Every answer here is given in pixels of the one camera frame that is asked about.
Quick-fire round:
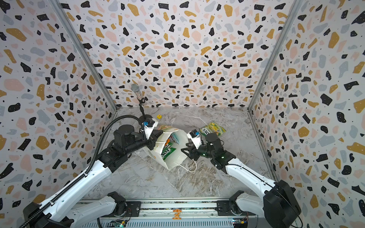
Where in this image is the yellow-green Fox's candy bag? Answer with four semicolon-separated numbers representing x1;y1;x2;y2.
200;122;226;137

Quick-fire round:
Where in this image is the orange Fox's candy bag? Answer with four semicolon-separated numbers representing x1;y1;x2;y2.
165;133;179;146

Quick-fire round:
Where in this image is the green circuit board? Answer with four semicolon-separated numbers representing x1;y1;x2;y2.
107;220;128;228

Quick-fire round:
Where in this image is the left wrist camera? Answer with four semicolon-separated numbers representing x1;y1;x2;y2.
143;118;158;140

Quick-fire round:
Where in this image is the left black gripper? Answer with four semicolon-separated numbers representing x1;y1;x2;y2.
125;128;163;155

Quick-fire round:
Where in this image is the black corrugated cable conduit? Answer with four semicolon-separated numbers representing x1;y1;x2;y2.
18;114;143;228

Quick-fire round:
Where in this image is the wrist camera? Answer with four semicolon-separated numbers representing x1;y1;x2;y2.
187;129;202;149
143;118;158;140

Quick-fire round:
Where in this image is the microphone on black stand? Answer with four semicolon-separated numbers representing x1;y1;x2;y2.
131;84;152;121

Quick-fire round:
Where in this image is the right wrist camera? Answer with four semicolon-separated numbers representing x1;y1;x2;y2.
187;129;202;149

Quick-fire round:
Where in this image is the white paper shopping bag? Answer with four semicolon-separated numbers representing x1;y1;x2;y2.
144;125;188;170

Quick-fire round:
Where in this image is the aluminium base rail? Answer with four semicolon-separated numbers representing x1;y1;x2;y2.
84;198;271;228

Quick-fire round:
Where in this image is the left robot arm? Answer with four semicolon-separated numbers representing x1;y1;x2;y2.
21;122;163;228

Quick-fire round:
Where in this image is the green Fox's candy bag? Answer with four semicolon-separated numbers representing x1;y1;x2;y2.
161;147;176;160

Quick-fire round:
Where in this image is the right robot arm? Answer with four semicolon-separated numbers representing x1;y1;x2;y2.
181;130;301;228

